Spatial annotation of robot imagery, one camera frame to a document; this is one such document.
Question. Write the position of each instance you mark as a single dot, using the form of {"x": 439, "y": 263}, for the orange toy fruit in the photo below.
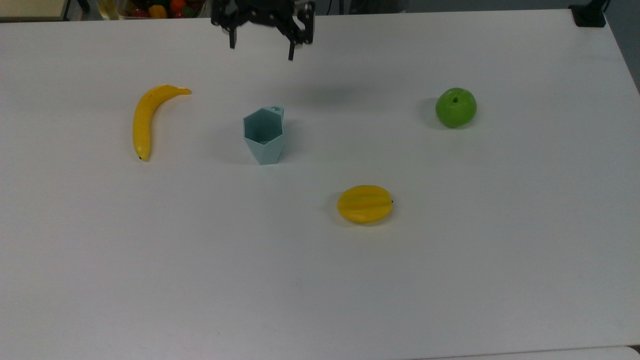
{"x": 177, "y": 5}

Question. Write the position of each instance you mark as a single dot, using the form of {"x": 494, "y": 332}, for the light blue faceted mug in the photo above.
{"x": 264, "y": 135}

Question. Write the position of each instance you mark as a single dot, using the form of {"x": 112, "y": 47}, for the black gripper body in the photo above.
{"x": 270, "y": 12}

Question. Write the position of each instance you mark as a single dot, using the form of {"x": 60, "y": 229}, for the wooden board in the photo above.
{"x": 32, "y": 9}

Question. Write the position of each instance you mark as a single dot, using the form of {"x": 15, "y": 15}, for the yellow starfruit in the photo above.
{"x": 365, "y": 204}

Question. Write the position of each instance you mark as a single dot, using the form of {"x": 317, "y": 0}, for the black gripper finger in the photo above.
{"x": 292, "y": 52}
{"x": 232, "y": 38}

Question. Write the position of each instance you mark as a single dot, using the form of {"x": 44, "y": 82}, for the yellowish clear bottle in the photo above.
{"x": 108, "y": 8}

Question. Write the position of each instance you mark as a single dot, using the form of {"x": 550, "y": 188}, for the green apple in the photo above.
{"x": 455, "y": 107}

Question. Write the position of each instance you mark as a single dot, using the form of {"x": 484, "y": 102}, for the yellow toy pepper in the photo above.
{"x": 157, "y": 11}

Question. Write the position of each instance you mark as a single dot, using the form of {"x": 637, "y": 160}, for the black table clamp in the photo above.
{"x": 589, "y": 14}

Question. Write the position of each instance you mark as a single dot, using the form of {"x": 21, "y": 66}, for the clear box of toy fruit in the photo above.
{"x": 160, "y": 9}

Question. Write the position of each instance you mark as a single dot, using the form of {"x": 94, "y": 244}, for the yellow banana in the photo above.
{"x": 144, "y": 117}

